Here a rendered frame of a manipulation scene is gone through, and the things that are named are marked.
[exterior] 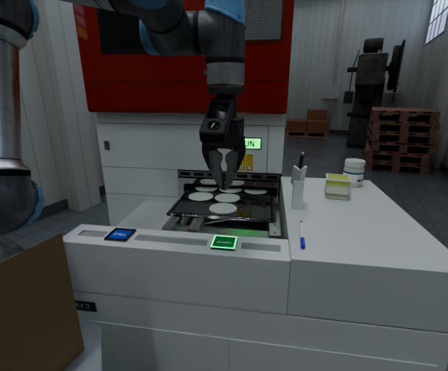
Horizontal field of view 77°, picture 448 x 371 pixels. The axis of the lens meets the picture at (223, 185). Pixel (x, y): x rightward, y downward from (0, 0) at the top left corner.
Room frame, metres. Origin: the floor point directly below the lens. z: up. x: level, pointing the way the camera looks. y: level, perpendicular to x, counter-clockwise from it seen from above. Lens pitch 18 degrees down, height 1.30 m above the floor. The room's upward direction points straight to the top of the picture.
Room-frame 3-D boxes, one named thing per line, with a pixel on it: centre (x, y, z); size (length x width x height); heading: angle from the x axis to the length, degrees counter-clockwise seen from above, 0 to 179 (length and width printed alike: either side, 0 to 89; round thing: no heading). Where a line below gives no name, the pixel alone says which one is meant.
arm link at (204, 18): (0.60, 0.00, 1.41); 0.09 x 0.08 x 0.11; 85
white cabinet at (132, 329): (0.83, -0.06, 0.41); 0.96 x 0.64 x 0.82; 81
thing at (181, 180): (1.16, -0.02, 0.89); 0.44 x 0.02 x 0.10; 81
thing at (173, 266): (0.60, 0.12, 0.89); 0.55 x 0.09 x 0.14; 81
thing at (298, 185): (0.80, -0.22, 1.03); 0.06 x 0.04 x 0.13; 171
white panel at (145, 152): (1.20, 0.16, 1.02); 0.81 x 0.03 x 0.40; 81
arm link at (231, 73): (0.60, 0.00, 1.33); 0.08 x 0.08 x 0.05
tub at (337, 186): (0.90, -0.38, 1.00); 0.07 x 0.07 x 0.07; 72
